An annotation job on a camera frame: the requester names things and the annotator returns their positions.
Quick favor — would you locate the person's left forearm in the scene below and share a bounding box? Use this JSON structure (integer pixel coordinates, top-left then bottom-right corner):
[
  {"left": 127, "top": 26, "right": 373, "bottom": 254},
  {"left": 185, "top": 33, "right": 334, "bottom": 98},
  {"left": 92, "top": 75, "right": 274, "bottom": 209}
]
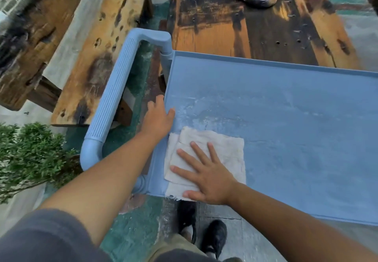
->
[{"left": 38, "top": 132, "right": 166, "bottom": 246}]

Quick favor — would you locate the person's right forearm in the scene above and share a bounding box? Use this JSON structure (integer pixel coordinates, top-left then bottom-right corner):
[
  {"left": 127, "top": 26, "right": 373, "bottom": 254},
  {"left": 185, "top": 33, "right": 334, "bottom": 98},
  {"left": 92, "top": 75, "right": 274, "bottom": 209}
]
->
[{"left": 227, "top": 182, "right": 378, "bottom": 262}]

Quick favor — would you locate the person's right hand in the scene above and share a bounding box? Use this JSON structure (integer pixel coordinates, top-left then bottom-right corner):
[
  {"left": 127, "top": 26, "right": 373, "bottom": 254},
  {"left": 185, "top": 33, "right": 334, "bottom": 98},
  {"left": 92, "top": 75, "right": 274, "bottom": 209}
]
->
[{"left": 170, "top": 141, "right": 238, "bottom": 206}]

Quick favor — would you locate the person's black right shoe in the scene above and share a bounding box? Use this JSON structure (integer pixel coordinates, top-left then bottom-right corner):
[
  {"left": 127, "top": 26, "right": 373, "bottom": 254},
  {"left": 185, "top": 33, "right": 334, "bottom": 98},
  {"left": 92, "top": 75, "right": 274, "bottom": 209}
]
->
[{"left": 200, "top": 220, "right": 228, "bottom": 259}]

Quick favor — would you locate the potted green shrub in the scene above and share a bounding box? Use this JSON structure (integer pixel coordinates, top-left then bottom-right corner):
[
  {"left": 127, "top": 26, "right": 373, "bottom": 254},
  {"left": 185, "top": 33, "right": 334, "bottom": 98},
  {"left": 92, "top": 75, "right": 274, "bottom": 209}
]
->
[{"left": 0, "top": 122, "right": 83, "bottom": 205}]

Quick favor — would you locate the white cleaning cloth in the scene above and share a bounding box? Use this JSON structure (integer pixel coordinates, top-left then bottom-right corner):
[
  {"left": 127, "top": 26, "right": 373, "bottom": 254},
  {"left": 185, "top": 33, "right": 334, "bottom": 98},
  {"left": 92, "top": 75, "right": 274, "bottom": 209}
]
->
[{"left": 164, "top": 126, "right": 247, "bottom": 202}]

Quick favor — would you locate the person's left hand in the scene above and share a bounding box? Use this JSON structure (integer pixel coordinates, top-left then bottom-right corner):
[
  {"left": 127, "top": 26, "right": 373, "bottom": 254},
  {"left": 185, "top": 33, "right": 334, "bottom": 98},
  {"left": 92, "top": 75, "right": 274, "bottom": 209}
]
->
[{"left": 140, "top": 95, "right": 176, "bottom": 141}]

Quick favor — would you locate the person's black left shoe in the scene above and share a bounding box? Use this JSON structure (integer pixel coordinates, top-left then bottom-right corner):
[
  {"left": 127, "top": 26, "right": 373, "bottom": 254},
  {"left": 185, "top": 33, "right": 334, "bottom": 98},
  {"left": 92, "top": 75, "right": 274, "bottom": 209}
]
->
[{"left": 177, "top": 200, "right": 198, "bottom": 245}]

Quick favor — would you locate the person's black shoe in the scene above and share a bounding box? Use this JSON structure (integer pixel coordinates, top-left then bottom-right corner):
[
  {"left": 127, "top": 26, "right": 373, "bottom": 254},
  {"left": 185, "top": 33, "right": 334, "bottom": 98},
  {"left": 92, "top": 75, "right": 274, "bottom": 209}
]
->
[
  {"left": 200, "top": 220, "right": 228, "bottom": 259},
  {"left": 177, "top": 200, "right": 198, "bottom": 245}
]

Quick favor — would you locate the rustic wooden table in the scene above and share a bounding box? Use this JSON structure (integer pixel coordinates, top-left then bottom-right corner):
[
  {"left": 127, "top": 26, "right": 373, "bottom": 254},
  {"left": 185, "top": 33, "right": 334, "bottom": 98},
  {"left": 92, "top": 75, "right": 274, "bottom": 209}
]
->
[{"left": 167, "top": 0, "right": 362, "bottom": 70}]

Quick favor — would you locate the blue plastic cart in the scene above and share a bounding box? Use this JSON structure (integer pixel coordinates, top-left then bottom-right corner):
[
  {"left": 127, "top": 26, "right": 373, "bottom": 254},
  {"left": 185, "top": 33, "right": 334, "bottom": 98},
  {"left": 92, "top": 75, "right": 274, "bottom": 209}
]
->
[{"left": 80, "top": 28, "right": 378, "bottom": 227}]

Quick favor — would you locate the gray shirt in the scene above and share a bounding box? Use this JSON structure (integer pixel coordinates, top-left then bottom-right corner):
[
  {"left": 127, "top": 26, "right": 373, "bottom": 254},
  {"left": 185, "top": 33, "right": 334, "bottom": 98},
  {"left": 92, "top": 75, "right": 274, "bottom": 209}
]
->
[{"left": 0, "top": 208, "right": 219, "bottom": 262}]

